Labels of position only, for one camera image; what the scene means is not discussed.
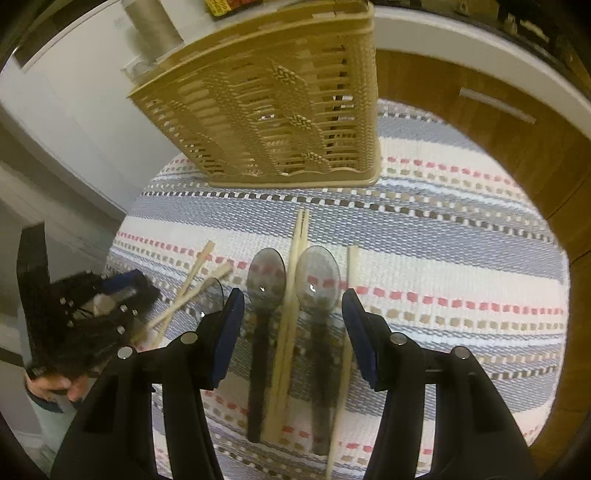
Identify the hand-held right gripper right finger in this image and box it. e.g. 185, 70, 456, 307
341, 287, 539, 480

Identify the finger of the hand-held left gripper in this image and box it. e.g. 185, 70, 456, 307
108, 305, 153, 344
99, 270, 162, 305

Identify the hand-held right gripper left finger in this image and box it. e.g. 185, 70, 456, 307
51, 287, 246, 480

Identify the dark translucent plastic spoon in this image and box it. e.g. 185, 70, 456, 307
295, 246, 343, 457
246, 248, 288, 445
199, 276, 225, 321

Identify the wooden chopstick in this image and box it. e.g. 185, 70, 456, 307
147, 264, 233, 330
325, 246, 359, 480
157, 240, 216, 347
263, 208, 305, 444
272, 209, 311, 446

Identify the beige plastic utensil basket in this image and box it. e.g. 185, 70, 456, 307
127, 0, 384, 190

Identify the person's left hand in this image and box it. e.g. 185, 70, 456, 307
27, 367, 93, 403

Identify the striped woven placemat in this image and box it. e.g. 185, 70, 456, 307
105, 99, 570, 480

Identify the white tall cabinet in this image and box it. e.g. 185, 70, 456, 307
0, 0, 195, 222

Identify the grey thermos flask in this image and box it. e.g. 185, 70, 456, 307
121, 0, 185, 77

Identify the wooden kitchen base cabinet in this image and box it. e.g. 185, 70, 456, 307
375, 48, 583, 467

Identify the silver drawer handle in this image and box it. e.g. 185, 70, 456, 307
458, 88, 537, 125

